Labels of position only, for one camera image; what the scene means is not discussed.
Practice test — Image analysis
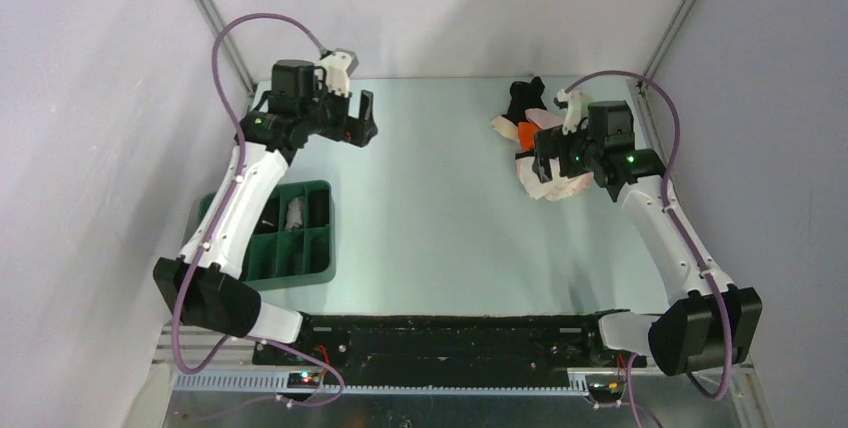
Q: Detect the green divided storage tray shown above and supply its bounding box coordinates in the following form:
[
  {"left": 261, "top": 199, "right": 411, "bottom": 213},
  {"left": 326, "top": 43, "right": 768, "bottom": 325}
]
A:
[{"left": 216, "top": 180, "right": 335, "bottom": 291}]

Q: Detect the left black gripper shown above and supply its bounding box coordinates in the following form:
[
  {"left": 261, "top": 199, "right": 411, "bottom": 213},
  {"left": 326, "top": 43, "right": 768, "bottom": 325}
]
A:
[{"left": 300, "top": 76, "right": 377, "bottom": 147}]

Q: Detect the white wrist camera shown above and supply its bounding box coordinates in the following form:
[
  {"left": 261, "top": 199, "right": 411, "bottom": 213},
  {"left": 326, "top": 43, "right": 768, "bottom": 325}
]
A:
[
  {"left": 554, "top": 89, "right": 586, "bottom": 135},
  {"left": 316, "top": 49, "right": 359, "bottom": 98}
]

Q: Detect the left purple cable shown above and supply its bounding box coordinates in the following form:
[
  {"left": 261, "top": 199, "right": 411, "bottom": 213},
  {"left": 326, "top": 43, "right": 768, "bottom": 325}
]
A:
[{"left": 170, "top": 12, "right": 347, "bottom": 409}]

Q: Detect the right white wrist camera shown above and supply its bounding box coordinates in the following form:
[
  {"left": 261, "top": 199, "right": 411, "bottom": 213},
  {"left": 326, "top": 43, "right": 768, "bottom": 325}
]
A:
[{"left": 554, "top": 89, "right": 586, "bottom": 135}]

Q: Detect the right aluminium frame post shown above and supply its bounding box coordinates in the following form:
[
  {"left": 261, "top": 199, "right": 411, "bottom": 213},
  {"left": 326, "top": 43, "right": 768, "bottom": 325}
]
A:
[{"left": 642, "top": 0, "right": 699, "bottom": 78}]

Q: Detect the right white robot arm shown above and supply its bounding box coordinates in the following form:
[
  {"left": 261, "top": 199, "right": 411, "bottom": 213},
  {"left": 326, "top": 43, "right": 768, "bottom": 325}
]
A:
[{"left": 533, "top": 101, "right": 763, "bottom": 376}]

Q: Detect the cream underwear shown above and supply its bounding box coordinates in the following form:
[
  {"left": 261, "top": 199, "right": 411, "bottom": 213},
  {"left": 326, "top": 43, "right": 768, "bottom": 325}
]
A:
[{"left": 491, "top": 115, "right": 520, "bottom": 143}]

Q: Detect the light pink underwear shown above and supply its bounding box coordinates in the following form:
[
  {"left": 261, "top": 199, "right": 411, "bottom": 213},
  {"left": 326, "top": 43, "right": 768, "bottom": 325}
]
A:
[{"left": 525, "top": 108, "right": 564, "bottom": 130}]

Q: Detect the orange underwear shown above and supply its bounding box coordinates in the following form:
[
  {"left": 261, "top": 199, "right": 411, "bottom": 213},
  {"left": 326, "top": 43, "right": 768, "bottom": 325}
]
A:
[{"left": 517, "top": 121, "right": 541, "bottom": 153}]

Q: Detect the rolled white underwear in tray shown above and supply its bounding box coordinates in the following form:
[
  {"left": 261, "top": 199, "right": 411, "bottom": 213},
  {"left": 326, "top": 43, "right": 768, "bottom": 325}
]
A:
[{"left": 283, "top": 196, "right": 306, "bottom": 232}]

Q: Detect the aluminium frame post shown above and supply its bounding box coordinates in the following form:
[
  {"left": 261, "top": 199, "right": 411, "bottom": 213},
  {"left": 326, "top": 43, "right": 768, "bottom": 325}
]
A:
[
  {"left": 642, "top": 0, "right": 699, "bottom": 78},
  {"left": 193, "top": 0, "right": 257, "bottom": 95}
]

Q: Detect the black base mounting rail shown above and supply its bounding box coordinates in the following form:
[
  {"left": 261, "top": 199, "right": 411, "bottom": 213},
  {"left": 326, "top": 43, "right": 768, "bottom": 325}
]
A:
[{"left": 252, "top": 314, "right": 630, "bottom": 387}]

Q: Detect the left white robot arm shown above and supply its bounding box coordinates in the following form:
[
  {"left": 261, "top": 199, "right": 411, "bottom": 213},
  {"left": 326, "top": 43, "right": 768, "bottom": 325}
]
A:
[{"left": 153, "top": 49, "right": 377, "bottom": 365}]

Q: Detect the white pink-trimmed underwear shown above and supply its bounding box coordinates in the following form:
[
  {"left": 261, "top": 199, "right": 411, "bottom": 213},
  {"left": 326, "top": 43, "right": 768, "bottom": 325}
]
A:
[{"left": 516, "top": 156, "right": 593, "bottom": 201}]

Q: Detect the left aluminium frame post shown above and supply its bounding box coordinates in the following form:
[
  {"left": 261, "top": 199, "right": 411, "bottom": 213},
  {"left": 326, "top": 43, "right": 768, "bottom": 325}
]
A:
[{"left": 193, "top": 0, "right": 257, "bottom": 95}]

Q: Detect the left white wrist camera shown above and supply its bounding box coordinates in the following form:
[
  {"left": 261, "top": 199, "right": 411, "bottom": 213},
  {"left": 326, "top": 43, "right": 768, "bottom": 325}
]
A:
[{"left": 316, "top": 49, "right": 359, "bottom": 98}]

